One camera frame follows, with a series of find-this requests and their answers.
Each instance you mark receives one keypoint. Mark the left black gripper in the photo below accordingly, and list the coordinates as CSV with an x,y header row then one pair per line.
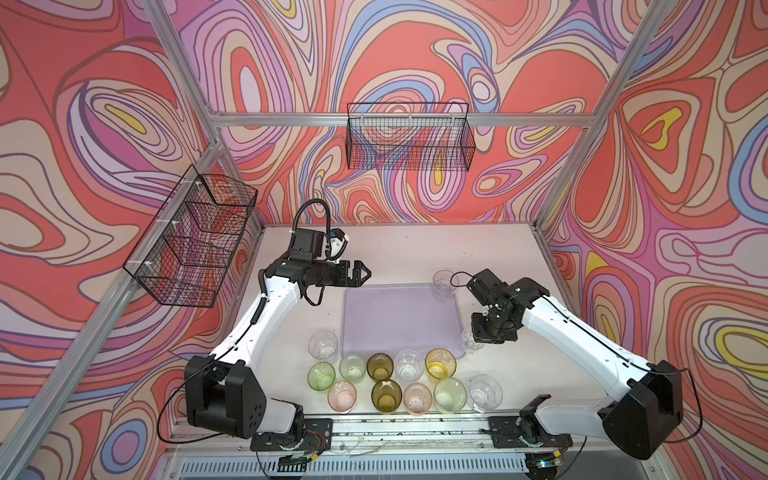
x,y
354,281

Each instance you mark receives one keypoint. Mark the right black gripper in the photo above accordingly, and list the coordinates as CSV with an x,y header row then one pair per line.
x,y
481,336

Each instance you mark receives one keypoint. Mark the small clear glass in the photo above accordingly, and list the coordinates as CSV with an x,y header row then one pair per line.
x,y
469,343

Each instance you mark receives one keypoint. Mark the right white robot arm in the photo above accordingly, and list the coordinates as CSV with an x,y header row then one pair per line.
x,y
643,401

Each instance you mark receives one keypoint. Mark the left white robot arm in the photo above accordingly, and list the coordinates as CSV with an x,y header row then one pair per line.
x,y
222,392

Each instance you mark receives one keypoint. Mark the lavender plastic tray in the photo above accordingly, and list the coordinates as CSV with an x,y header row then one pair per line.
x,y
392,318

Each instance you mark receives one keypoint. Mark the yellow glass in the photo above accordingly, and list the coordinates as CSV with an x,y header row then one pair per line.
x,y
440,363

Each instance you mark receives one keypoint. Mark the light green glass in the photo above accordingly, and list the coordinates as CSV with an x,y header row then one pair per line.
x,y
353,368

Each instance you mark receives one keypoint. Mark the dark olive glass back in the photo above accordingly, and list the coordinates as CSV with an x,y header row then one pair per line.
x,y
380,367

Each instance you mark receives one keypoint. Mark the dark olive glass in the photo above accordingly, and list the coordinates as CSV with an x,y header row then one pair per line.
x,y
380,367
386,396

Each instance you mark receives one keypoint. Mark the pale green glass front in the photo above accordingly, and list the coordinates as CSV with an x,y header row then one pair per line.
x,y
450,395

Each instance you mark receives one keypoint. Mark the green glass far left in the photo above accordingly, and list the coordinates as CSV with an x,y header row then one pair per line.
x,y
321,376

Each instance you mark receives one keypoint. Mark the pink glass left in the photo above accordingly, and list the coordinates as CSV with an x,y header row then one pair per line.
x,y
342,396

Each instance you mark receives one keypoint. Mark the dark olive glass front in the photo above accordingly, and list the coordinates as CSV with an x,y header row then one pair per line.
x,y
386,396

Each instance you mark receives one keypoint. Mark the peach pink glass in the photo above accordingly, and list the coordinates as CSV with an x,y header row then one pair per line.
x,y
417,399

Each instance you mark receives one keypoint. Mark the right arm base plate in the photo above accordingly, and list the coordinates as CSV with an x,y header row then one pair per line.
x,y
523,432

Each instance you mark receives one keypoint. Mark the black wire basket back wall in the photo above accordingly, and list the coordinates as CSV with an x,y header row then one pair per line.
x,y
409,136

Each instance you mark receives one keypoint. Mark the black wire basket wall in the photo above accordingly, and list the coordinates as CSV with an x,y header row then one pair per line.
x,y
182,260
409,136

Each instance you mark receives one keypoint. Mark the aluminium front rail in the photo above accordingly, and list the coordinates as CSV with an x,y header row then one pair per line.
x,y
353,436

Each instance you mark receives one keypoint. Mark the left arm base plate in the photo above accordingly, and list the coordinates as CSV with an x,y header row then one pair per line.
x,y
291,435

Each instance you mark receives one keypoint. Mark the black wire basket left wall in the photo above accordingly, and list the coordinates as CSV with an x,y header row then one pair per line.
x,y
182,260

